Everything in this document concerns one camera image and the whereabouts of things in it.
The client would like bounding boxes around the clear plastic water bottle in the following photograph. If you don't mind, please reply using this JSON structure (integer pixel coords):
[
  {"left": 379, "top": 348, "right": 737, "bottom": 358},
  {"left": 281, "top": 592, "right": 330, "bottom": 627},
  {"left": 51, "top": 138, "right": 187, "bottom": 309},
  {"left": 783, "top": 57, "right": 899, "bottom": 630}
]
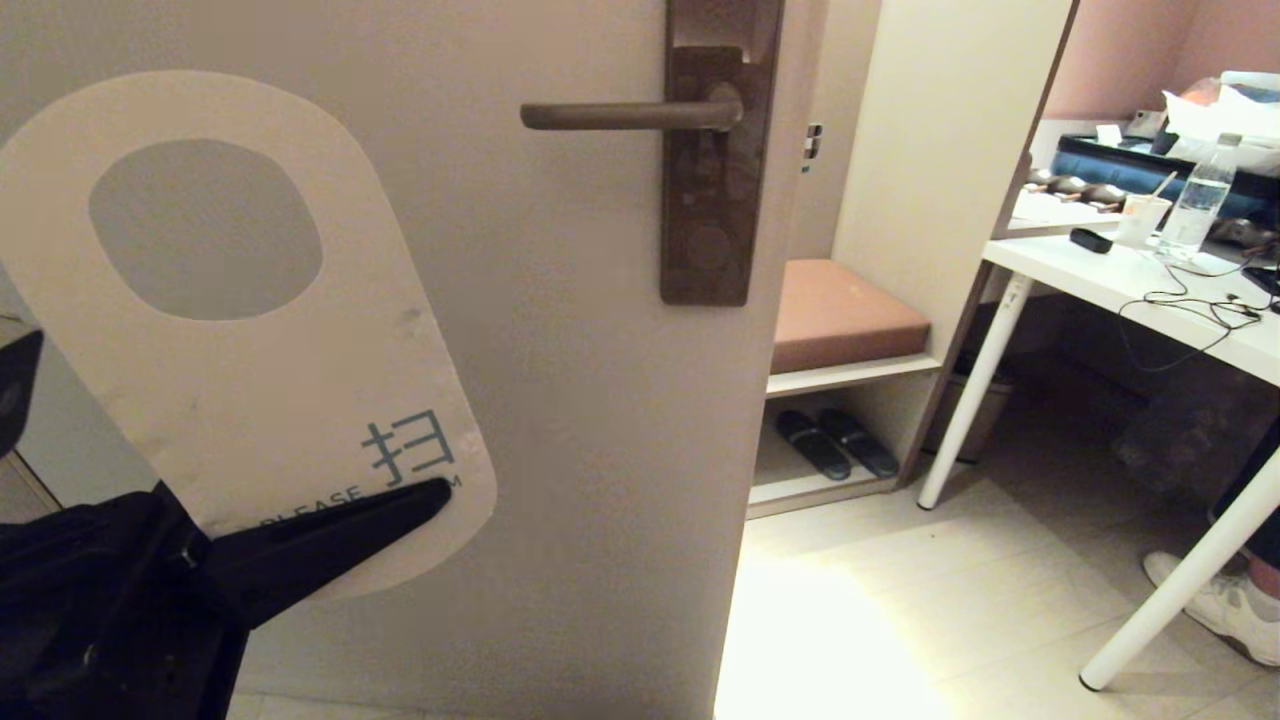
[{"left": 1157, "top": 134, "right": 1242, "bottom": 264}]

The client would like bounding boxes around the white paper cup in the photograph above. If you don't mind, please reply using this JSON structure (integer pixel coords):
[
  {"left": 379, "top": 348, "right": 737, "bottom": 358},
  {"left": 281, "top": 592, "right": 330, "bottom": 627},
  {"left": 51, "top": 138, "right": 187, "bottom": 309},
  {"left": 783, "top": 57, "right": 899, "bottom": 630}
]
[{"left": 1114, "top": 194, "right": 1172, "bottom": 252}]

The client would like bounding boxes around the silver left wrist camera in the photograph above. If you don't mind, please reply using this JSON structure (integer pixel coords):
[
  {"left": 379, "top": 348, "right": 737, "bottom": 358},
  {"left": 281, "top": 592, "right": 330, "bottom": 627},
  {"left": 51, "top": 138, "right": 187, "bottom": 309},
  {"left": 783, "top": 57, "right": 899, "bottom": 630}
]
[{"left": 0, "top": 330, "right": 46, "bottom": 459}]

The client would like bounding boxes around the beige door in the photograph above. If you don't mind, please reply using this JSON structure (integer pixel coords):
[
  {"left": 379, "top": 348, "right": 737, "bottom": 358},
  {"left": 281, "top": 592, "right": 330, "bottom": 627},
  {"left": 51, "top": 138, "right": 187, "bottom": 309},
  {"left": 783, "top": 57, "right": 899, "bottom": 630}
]
[{"left": 0, "top": 0, "right": 831, "bottom": 720}]

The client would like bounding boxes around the white paper sheet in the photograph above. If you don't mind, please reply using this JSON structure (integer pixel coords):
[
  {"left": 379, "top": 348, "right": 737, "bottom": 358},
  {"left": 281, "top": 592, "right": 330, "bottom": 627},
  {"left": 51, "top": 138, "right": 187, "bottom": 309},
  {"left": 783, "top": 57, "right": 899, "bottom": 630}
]
[{"left": 1008, "top": 190, "right": 1123, "bottom": 237}]

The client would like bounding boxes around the dark grey slipper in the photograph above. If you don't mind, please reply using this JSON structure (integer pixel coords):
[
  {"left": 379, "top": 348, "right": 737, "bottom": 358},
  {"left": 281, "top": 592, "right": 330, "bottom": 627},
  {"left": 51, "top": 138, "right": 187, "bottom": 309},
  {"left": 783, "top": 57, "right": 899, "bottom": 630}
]
[
  {"left": 776, "top": 410, "right": 853, "bottom": 484},
  {"left": 818, "top": 408, "right": 901, "bottom": 480}
]

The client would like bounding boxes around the white door hanger sign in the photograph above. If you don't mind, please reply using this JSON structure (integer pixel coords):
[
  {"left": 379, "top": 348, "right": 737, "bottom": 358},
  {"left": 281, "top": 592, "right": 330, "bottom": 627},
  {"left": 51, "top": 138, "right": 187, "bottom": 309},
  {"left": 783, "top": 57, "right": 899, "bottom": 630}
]
[{"left": 0, "top": 70, "right": 498, "bottom": 601}]

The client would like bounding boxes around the dark blue case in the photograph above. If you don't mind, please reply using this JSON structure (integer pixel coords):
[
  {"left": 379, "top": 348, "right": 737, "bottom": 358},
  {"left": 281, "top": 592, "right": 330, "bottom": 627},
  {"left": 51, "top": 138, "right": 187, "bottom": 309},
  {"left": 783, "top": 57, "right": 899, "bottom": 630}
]
[{"left": 1050, "top": 135, "right": 1280, "bottom": 223}]

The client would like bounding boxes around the white plastic bag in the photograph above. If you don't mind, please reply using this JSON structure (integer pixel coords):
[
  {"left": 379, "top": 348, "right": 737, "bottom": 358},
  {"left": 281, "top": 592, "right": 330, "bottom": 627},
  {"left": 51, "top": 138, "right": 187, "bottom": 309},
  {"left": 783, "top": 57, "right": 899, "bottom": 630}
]
[{"left": 1160, "top": 73, "right": 1280, "bottom": 181}]

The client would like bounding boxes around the thin black earphone cable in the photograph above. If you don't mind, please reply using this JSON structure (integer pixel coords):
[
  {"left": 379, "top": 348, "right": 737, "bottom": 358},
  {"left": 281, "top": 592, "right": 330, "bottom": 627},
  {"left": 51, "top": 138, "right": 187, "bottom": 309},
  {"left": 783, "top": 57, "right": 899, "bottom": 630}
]
[{"left": 1114, "top": 250, "right": 1280, "bottom": 377}]

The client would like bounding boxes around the white sneaker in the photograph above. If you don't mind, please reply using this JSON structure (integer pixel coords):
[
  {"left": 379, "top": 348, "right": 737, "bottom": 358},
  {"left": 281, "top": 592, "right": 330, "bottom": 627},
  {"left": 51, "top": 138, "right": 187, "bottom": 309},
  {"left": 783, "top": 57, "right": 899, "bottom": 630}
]
[{"left": 1144, "top": 550, "right": 1280, "bottom": 670}]

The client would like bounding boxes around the beige trash bin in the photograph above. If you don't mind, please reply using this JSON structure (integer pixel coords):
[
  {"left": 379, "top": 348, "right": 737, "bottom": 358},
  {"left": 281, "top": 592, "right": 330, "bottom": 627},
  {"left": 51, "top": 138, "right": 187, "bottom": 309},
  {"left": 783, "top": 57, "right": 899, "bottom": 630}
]
[{"left": 925, "top": 368, "right": 1014, "bottom": 467}]

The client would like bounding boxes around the person leg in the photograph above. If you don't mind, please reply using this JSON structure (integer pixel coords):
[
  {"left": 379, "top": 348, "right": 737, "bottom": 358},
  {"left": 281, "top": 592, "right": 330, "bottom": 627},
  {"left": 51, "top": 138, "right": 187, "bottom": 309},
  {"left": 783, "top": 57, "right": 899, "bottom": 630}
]
[{"left": 1212, "top": 428, "right": 1280, "bottom": 603}]

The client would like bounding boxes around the white round table leg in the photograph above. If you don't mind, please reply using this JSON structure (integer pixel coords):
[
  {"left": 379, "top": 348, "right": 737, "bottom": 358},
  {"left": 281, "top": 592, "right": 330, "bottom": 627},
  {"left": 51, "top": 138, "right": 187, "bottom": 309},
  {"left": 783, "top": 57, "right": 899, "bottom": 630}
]
[
  {"left": 916, "top": 272, "right": 1033, "bottom": 513},
  {"left": 1078, "top": 468, "right": 1280, "bottom": 694}
]

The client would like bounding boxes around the terracotta seat cushion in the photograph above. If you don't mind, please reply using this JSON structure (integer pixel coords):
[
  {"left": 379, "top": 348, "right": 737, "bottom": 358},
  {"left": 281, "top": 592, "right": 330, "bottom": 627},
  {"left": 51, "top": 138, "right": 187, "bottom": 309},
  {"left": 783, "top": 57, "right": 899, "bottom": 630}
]
[{"left": 770, "top": 260, "right": 932, "bottom": 377}]

